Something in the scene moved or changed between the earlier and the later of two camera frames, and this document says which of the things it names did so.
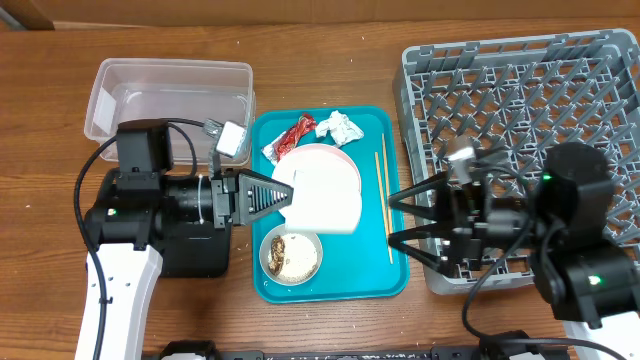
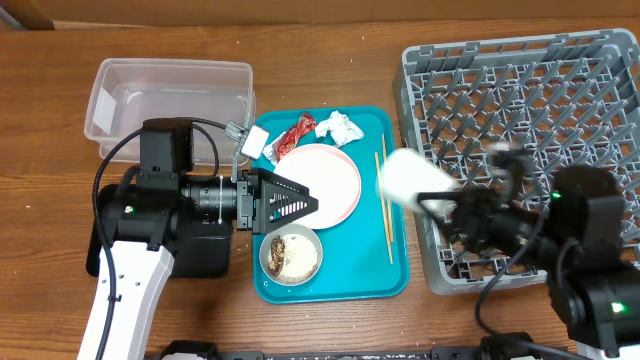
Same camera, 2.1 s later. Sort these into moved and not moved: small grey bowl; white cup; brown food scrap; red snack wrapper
Moved: white cup
Not moved: brown food scrap; red snack wrapper; small grey bowl
